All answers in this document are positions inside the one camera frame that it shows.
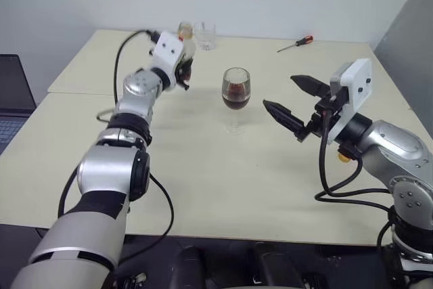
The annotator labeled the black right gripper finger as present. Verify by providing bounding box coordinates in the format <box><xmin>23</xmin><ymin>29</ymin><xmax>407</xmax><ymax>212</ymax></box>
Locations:
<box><xmin>290</xmin><ymin>74</ymin><xmax>331</xmax><ymax>99</ymax></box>
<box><xmin>263</xmin><ymin>99</ymin><xmax>307</xmax><ymax>143</ymax></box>

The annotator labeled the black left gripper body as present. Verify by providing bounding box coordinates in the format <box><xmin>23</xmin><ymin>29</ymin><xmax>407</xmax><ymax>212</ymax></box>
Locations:
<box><xmin>175</xmin><ymin>60</ymin><xmax>191</xmax><ymax>92</ymax></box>

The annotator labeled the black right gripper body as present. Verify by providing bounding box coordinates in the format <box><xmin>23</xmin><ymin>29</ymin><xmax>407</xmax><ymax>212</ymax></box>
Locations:
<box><xmin>303</xmin><ymin>87</ymin><xmax>349</xmax><ymax>138</ymax></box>

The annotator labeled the small clear drink bottle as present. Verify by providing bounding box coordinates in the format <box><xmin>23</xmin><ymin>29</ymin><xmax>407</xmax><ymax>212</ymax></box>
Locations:
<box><xmin>178</xmin><ymin>21</ymin><xmax>197</xmax><ymax>58</ymax></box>

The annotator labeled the clear stemmed wine glass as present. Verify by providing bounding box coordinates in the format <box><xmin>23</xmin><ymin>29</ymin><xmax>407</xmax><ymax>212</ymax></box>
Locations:
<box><xmin>221</xmin><ymin>68</ymin><xmax>252</xmax><ymax>135</ymax></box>

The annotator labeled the dark brown drink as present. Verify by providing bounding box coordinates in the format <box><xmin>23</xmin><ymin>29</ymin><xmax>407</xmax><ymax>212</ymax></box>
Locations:
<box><xmin>222</xmin><ymin>82</ymin><xmax>250</xmax><ymax>110</ymax></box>

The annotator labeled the clear glass tumbler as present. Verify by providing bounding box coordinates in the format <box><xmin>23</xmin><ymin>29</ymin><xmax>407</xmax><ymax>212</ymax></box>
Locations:
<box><xmin>193</xmin><ymin>21</ymin><xmax>217</xmax><ymax>51</ymax></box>

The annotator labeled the wide black rounded shape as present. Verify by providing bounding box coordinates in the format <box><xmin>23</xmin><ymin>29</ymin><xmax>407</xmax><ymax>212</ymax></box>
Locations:
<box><xmin>250</xmin><ymin>243</ymin><xmax>305</xmax><ymax>289</ymax></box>

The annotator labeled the dark grey laptop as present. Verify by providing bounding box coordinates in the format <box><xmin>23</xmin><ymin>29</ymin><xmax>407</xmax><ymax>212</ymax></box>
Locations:
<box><xmin>0</xmin><ymin>53</ymin><xmax>37</xmax><ymax>154</ymax></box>

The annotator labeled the narrow black rounded shape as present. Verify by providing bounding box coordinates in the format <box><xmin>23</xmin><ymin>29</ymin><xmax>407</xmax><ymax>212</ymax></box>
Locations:
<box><xmin>179</xmin><ymin>246</ymin><xmax>208</xmax><ymax>289</ymax></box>

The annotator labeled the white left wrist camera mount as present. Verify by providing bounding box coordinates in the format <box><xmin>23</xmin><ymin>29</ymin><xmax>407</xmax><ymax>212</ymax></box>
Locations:
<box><xmin>148</xmin><ymin>30</ymin><xmax>185</xmax><ymax>90</ymax></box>

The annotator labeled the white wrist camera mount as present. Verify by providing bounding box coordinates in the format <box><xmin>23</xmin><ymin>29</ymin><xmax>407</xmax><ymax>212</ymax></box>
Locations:
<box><xmin>148</xmin><ymin>30</ymin><xmax>185</xmax><ymax>90</ymax></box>
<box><xmin>329</xmin><ymin>58</ymin><xmax>373</xmax><ymax>144</ymax></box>

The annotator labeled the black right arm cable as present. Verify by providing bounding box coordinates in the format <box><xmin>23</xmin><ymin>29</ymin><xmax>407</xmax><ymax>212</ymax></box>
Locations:
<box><xmin>314</xmin><ymin>108</ymin><xmax>395</xmax><ymax>246</ymax></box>

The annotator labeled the orange black handled screwdriver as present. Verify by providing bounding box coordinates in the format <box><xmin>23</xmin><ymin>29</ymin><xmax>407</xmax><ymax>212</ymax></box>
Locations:
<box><xmin>276</xmin><ymin>35</ymin><xmax>315</xmax><ymax>53</ymax></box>

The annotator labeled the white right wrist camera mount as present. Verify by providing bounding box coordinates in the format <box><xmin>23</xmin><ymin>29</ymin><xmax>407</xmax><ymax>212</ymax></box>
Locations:
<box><xmin>329</xmin><ymin>58</ymin><xmax>373</xmax><ymax>144</ymax></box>

